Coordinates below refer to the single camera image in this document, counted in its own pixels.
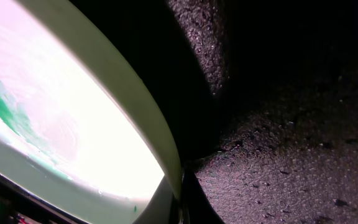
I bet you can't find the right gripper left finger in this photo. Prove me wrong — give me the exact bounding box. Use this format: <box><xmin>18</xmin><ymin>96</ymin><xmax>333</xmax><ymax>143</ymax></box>
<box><xmin>134</xmin><ymin>177</ymin><xmax>179</xmax><ymax>224</ymax></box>

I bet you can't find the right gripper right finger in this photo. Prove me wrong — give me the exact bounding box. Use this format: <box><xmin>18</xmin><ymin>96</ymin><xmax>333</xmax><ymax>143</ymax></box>
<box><xmin>182</xmin><ymin>169</ymin><xmax>224</xmax><ymax>224</ymax></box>

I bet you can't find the mint green plate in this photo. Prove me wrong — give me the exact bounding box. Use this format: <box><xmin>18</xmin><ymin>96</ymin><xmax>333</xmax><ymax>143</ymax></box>
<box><xmin>0</xmin><ymin>1</ymin><xmax>182</xmax><ymax>223</ymax></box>

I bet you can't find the round black serving tray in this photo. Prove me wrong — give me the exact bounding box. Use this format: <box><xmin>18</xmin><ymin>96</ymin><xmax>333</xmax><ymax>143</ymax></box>
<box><xmin>75</xmin><ymin>0</ymin><xmax>358</xmax><ymax>223</ymax></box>

